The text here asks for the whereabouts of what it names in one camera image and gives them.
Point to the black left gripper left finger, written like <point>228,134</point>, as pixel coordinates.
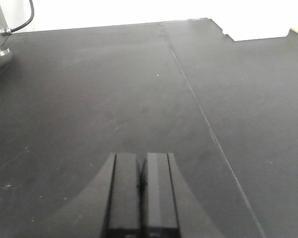
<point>109,206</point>

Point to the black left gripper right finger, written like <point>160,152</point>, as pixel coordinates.
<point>169,208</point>

